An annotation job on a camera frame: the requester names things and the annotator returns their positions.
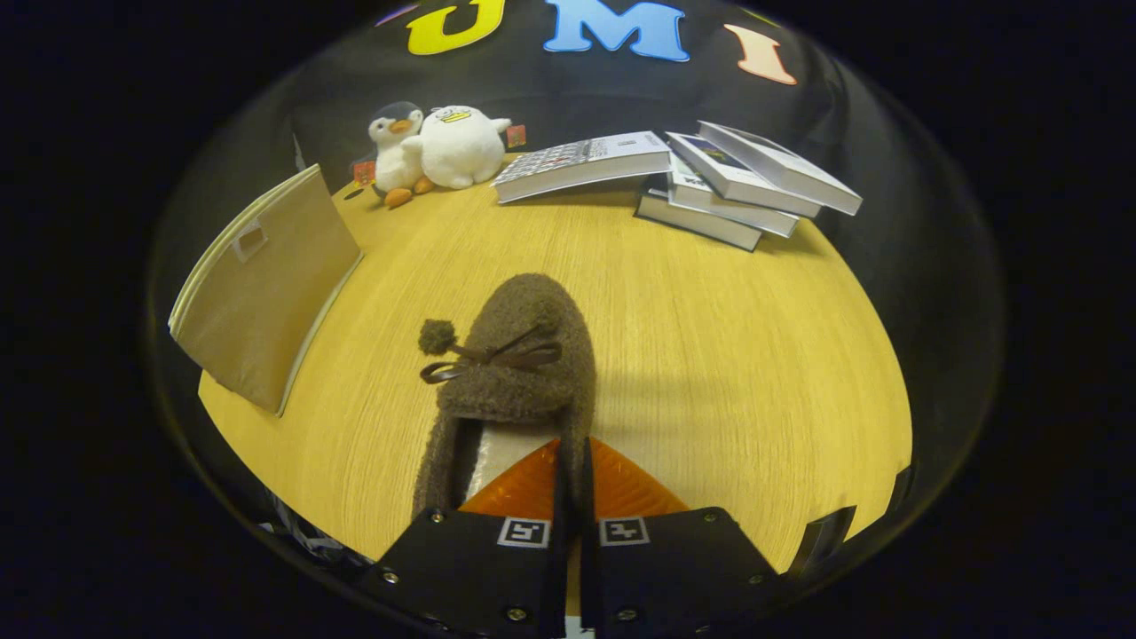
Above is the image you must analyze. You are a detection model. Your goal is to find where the grey book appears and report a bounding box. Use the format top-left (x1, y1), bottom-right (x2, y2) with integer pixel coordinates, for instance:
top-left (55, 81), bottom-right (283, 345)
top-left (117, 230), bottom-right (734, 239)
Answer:
top-left (635, 173), bottom-right (764, 252)

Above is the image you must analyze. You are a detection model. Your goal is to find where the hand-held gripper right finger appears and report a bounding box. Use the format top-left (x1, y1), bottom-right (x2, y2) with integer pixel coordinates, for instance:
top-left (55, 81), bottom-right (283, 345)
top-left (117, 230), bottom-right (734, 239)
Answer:
top-left (581, 435), bottom-right (786, 639)

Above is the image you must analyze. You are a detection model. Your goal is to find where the patterned cover white book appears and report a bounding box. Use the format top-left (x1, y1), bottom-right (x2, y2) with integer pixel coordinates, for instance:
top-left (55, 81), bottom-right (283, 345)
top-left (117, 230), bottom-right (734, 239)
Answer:
top-left (491, 130), bottom-right (673, 205)

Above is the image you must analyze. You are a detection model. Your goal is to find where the white duck plush toy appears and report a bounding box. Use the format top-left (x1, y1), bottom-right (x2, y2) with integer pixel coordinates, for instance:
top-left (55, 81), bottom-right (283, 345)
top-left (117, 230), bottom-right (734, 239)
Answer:
top-left (417, 105), bottom-right (526, 190)

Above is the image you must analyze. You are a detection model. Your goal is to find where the white book dark cover picture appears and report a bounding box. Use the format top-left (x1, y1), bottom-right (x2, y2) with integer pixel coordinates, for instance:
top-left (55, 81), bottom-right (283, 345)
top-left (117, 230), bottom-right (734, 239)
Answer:
top-left (697, 120), bottom-right (864, 217)

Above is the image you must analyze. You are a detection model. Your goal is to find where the grey penguin plush toy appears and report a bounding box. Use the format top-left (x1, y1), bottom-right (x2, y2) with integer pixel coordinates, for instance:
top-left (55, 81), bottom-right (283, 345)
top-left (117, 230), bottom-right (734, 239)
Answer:
top-left (351, 100), bottom-right (436, 209)

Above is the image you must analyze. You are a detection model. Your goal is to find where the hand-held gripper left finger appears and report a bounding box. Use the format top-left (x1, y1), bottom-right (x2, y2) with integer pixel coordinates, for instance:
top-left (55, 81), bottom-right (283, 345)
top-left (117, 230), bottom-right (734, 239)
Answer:
top-left (359, 437), bottom-right (569, 639)

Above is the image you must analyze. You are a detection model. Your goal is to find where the brown fuzzy shoe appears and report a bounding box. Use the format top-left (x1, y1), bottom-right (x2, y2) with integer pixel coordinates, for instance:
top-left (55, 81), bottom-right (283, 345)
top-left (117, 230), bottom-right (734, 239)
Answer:
top-left (410, 272), bottom-right (597, 520)

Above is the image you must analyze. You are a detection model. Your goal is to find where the plain white book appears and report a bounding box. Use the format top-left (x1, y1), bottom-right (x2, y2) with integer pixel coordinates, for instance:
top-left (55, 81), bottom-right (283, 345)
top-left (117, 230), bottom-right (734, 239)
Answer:
top-left (666, 155), bottom-right (800, 239)

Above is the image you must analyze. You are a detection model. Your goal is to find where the beige fabric storage box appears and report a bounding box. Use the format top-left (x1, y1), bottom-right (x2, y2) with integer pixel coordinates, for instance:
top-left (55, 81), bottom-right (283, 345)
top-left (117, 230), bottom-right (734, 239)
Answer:
top-left (167, 162), bottom-right (365, 418)

